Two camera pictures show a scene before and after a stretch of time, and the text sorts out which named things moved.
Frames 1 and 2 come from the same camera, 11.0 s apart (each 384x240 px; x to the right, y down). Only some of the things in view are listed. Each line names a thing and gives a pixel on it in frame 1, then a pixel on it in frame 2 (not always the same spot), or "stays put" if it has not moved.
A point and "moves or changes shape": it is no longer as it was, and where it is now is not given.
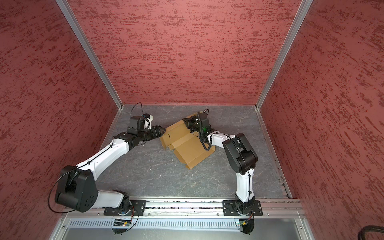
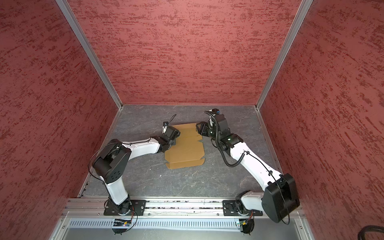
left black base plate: x=130 y=207 stays put
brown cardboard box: x=187 y=146 moves or changes shape
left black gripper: x=157 y=133 to x=173 y=142
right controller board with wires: x=247 y=225 stays put
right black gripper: x=188 y=122 to x=200 y=130
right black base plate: x=229 y=208 stays put
